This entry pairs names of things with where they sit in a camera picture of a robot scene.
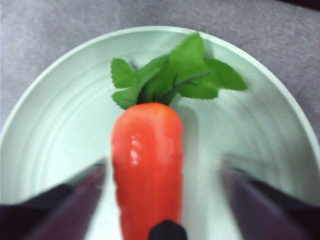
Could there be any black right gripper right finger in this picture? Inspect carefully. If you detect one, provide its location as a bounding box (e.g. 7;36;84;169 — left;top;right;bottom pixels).
221;159;320;240

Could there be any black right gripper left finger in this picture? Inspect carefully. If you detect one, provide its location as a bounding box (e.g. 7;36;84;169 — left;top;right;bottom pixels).
0;157;107;240

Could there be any green plate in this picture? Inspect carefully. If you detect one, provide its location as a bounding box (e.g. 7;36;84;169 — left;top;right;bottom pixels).
0;25;320;240

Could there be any orange carrot with green leaves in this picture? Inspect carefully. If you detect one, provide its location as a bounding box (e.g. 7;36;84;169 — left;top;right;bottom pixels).
110;31;248;240

